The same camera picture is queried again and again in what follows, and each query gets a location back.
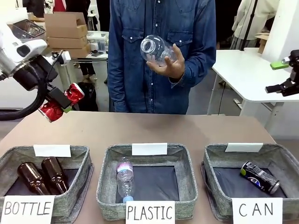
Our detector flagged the brown glass beer bottle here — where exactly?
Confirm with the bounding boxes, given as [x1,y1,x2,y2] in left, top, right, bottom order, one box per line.
[41,156,70,194]
[17,162,51,196]

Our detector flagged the white table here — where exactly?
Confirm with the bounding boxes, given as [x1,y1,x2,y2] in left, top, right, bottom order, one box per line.
[207,48,299,140]

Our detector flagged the crushed red soda can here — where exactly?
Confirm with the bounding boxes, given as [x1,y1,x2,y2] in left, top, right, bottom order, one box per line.
[38,83,85,123]

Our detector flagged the person's left hand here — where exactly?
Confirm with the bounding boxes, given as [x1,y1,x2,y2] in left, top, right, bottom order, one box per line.
[146,44,185,79]

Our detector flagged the person in beige clothes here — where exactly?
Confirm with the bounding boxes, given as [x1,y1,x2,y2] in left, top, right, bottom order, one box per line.
[231,0,280,50]

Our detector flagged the white desk with clutter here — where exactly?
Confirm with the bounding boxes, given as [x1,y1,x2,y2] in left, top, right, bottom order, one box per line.
[70,30,110,84]

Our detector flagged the clear plastic bottle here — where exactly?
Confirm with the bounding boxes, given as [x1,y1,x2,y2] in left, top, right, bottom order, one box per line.
[140,34,181,69]

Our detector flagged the thin black camera cable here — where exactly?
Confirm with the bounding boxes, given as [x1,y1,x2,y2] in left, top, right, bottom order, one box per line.
[43,49,65,83]

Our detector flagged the white paper card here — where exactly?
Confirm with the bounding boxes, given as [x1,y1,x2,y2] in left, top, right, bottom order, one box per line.
[224,142,264,153]
[33,144,71,158]
[131,143,168,156]

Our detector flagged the person's left forearm denim sleeve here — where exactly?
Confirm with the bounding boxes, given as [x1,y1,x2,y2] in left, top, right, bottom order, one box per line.
[168,46,217,91]

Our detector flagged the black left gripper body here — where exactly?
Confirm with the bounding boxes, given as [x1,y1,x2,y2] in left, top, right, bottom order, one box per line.
[13,55,59,94]

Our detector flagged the metal wire tray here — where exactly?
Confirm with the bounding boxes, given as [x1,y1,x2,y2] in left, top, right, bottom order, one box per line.
[6,19,47,40]

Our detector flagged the black bag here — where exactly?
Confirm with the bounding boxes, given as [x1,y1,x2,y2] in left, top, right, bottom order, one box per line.
[78,81,99,112]

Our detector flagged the grey fabric basket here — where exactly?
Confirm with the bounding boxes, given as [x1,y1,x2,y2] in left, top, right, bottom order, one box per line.
[95,143,199,221]
[0,146,94,224]
[200,142,299,222]

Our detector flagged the black stand pole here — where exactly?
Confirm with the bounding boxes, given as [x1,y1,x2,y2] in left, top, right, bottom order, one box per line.
[240,0,259,51]

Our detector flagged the small open cardboard box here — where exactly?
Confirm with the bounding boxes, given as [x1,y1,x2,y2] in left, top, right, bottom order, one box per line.
[255,32,271,55]

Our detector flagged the black corrugated cable hose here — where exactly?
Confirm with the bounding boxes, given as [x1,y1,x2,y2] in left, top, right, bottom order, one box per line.
[0,70,49,121]

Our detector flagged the white BOTTLE paper label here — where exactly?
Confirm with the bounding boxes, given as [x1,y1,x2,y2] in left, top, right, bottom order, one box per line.
[0,195,56,224]

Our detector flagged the white CAN paper label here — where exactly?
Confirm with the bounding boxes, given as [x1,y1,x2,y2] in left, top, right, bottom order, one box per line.
[231,197,284,224]

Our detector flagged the white PLASTIC paper label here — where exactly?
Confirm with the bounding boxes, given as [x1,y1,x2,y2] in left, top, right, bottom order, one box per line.
[126,200,176,224]

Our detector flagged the black drink can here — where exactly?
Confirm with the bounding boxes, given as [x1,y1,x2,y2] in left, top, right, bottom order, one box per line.
[240,161,280,195]

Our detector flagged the stacked brown cardboard boxes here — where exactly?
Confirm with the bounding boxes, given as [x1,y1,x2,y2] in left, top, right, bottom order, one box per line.
[43,12,91,58]

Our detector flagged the plastic bottle with pink label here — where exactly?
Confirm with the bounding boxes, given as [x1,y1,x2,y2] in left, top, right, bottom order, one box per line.
[116,157,135,203]

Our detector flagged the person in denim shirt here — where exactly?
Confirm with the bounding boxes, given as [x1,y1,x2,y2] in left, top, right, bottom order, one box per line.
[107,0,217,115]

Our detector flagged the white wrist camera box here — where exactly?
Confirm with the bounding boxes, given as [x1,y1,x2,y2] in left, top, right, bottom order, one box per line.
[52,50,71,66]

